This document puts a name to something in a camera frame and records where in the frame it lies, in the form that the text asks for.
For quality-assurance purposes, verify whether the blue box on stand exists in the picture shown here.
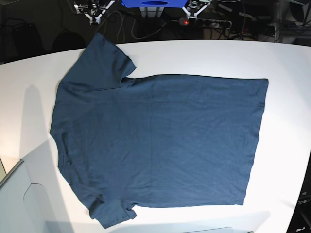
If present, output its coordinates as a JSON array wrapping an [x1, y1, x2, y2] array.
[[121, 0, 187, 8]]

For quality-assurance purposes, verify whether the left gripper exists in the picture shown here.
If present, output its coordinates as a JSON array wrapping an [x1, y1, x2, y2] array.
[[182, 0, 211, 18]]

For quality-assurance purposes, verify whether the grey looped cable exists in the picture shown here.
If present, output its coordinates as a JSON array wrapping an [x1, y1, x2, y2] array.
[[97, 11, 168, 41]]

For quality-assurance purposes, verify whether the white power strip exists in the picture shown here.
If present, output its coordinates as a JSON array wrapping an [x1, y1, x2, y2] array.
[[178, 18, 232, 29]]

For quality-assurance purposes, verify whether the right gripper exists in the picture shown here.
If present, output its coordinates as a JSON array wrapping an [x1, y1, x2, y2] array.
[[84, 0, 115, 25]]

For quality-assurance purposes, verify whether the metal stand under box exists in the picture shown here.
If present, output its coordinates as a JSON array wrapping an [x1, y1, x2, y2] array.
[[139, 7, 164, 18]]

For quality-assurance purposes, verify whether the dark blue T-shirt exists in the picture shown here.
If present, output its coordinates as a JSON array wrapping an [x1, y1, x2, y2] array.
[[50, 34, 269, 228]]

